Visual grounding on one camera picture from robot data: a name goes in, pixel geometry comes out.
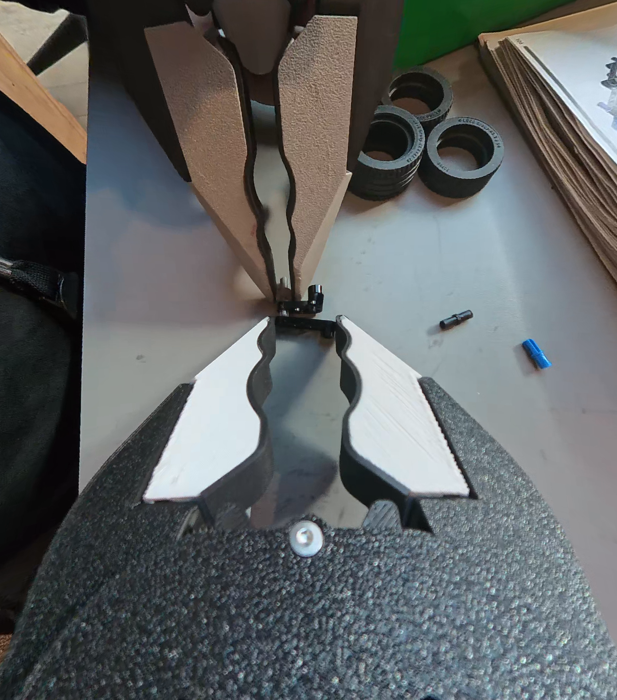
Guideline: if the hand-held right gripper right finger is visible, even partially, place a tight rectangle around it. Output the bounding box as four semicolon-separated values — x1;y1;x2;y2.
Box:
335;315;479;509

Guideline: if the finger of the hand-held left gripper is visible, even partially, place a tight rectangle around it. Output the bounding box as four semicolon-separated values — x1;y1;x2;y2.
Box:
277;14;359;297
143;21;280;300

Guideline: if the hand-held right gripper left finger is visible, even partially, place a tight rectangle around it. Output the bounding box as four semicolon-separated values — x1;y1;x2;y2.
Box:
143;316;278;528

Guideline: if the black thin toy liftarm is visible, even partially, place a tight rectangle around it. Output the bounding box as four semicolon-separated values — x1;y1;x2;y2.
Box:
273;316;337;338

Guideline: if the green plastic bin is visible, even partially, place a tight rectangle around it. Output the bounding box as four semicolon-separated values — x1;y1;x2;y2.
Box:
395;0;579;70

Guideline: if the black angled toy beam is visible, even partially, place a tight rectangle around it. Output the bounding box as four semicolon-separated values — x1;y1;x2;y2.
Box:
278;283;325;317

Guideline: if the grey desk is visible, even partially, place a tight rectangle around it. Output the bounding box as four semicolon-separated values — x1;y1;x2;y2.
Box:
78;44;617;657

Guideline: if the light wooden board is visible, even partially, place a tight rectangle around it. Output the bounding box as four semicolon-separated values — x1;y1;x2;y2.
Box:
0;24;88;165

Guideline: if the blue toy connector pin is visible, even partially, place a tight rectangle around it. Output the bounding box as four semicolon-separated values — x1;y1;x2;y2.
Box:
521;338;554;372

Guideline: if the person's black clothing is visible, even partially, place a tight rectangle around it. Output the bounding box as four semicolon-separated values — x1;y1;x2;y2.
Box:
0;55;89;559

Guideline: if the open instruction booklet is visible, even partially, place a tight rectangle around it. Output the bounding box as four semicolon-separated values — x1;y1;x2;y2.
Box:
478;4;617;343

